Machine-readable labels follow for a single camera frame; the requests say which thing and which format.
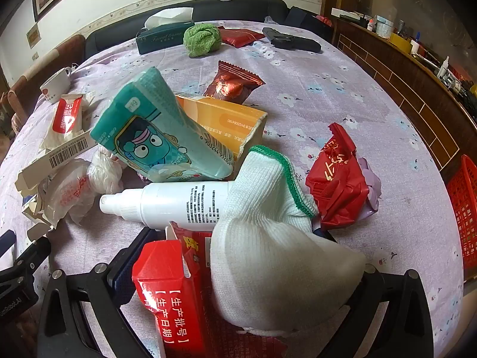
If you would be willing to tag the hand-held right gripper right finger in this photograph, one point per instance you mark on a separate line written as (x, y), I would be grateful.
(376, 291)

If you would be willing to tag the black sofa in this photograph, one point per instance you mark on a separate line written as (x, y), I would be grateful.
(111, 35)

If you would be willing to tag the white knit glove green cuff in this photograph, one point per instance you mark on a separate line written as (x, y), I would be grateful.
(268, 253)

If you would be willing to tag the small white bottle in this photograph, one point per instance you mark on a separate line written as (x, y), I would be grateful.
(443, 68)

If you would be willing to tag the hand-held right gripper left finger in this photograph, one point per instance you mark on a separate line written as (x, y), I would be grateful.
(121, 279)

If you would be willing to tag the crumpled red wrapper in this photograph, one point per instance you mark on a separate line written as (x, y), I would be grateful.
(335, 186)

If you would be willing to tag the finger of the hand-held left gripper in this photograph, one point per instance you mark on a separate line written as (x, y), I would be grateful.
(31, 255)
(6, 238)

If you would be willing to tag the dark bag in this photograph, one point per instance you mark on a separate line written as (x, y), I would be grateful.
(303, 18)

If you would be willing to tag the red carton box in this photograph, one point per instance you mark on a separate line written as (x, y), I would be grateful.
(167, 294)

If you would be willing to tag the flat white box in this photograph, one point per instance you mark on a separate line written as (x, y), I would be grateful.
(346, 12)

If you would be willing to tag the clear plastic bag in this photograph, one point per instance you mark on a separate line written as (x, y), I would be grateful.
(270, 19)

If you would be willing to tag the crumpled purple wrapper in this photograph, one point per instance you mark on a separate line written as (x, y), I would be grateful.
(372, 190)

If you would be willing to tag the white cup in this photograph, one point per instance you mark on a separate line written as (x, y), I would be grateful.
(56, 84)

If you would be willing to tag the white spray bottle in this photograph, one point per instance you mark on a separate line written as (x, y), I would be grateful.
(179, 205)

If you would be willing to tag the crumpled printed plastic bag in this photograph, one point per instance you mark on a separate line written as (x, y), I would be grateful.
(69, 194)

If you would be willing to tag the green towel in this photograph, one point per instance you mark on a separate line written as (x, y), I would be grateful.
(203, 39)

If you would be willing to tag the red plastic basket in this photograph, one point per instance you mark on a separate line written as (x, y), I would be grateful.
(464, 209)

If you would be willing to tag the white medicine box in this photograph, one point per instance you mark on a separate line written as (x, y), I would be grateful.
(63, 154)

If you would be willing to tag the crumpled white plastic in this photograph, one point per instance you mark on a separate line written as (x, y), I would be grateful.
(106, 173)

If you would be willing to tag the wooden cabinet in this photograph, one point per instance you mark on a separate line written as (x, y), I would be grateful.
(410, 93)

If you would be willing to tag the orange cardboard box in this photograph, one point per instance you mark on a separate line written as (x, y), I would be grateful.
(231, 119)

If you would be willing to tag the red and white sachet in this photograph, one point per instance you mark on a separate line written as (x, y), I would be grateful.
(67, 119)

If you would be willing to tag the brown armchair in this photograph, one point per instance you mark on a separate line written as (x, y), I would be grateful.
(33, 67)

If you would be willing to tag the red-brown snack packet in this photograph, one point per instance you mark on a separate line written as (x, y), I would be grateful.
(233, 84)

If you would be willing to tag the small wall sticker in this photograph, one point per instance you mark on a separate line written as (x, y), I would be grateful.
(32, 36)

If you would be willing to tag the teal tissue pack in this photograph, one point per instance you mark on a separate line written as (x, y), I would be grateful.
(156, 130)

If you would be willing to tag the flat red pouch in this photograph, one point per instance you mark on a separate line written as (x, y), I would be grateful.
(242, 36)

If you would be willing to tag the dark green tissue box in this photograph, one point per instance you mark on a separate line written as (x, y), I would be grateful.
(160, 39)

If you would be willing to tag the black toy gun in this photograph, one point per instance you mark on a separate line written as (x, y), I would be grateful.
(294, 41)

